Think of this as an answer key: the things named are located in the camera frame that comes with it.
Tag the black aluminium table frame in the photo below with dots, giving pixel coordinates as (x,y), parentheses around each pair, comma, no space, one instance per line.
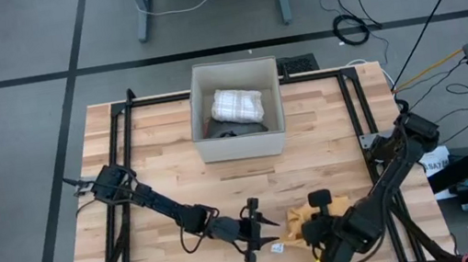
(155,100)

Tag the black perforated floor panel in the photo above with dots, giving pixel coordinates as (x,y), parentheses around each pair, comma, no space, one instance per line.
(298,64)

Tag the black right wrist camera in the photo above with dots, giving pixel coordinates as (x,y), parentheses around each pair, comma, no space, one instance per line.
(320,199)

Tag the white paper sheet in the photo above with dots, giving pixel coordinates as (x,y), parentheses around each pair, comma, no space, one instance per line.
(436,161)

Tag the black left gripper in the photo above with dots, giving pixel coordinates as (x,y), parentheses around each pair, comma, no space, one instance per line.
(251,230)

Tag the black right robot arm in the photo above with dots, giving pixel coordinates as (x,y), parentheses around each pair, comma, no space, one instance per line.
(398,171)

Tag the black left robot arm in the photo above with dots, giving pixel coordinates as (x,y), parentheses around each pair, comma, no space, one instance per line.
(151,201)

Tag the white checked towel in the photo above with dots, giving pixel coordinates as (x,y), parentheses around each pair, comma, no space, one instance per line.
(237,105)

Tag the grey desk leg frame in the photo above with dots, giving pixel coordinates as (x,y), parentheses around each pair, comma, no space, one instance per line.
(143,10)

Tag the grey metal base plate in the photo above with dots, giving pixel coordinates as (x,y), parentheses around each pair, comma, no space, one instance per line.
(80,185)
(368,140)

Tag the yellow towel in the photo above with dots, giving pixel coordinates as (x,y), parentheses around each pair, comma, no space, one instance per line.
(298,221)

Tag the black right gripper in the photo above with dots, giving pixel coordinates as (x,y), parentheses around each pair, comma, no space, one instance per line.
(331,239)

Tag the beige fabric box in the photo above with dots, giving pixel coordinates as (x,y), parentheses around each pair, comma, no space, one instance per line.
(241,146)

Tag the grey towel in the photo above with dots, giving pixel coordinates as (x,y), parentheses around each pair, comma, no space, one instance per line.
(233,128)

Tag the white label card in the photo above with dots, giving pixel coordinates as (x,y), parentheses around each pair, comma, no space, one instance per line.
(277,248)

